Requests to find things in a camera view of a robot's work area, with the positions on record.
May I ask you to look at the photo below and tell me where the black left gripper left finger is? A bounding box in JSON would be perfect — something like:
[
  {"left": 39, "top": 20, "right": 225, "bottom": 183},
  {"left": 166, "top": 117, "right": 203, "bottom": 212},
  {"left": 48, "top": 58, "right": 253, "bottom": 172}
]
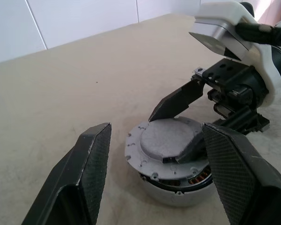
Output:
[{"left": 21, "top": 121, "right": 112, "bottom": 225}]

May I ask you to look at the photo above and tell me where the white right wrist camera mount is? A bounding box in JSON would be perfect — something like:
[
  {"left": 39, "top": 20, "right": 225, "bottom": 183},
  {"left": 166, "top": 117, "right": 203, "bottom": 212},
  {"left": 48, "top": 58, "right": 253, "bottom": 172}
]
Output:
[{"left": 188, "top": 0, "right": 281, "bottom": 107}]

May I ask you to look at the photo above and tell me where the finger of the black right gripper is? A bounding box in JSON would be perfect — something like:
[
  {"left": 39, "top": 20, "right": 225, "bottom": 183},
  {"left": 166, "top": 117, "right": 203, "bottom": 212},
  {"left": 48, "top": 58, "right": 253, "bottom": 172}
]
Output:
[
  {"left": 176, "top": 135, "right": 209, "bottom": 164},
  {"left": 148, "top": 80, "right": 205, "bottom": 122}
]

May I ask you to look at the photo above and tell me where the silver motor housing with windings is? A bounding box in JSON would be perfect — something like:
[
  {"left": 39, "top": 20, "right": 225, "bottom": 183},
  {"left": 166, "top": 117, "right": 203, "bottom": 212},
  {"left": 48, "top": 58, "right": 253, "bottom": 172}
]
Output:
[{"left": 135, "top": 161, "right": 214, "bottom": 207}]

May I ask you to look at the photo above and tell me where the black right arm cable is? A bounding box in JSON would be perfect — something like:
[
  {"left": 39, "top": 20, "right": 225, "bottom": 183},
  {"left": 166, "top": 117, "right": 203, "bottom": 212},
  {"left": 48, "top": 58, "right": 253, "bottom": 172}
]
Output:
[{"left": 235, "top": 20, "right": 281, "bottom": 47}]

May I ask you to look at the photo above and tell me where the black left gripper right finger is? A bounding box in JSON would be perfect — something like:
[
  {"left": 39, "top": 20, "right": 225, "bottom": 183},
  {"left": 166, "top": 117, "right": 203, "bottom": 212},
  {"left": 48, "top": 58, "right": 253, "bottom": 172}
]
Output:
[{"left": 202, "top": 122, "right": 281, "bottom": 225}]

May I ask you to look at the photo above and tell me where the silver round electric motor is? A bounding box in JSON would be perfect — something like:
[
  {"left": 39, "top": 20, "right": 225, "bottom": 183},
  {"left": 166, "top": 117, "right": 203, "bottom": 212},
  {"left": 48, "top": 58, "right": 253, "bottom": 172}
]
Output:
[{"left": 125, "top": 116, "right": 213, "bottom": 186}]

